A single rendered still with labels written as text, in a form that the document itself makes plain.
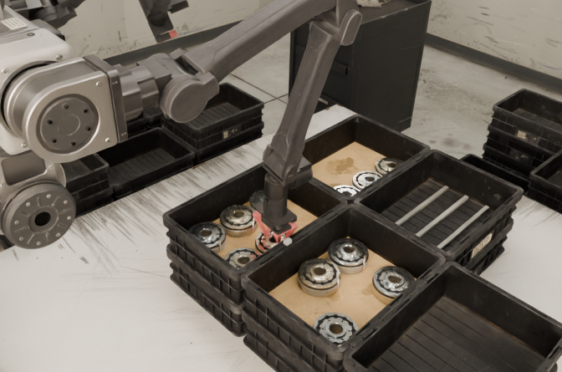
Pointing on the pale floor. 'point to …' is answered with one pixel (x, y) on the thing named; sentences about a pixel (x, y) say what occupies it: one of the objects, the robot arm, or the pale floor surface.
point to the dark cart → (375, 59)
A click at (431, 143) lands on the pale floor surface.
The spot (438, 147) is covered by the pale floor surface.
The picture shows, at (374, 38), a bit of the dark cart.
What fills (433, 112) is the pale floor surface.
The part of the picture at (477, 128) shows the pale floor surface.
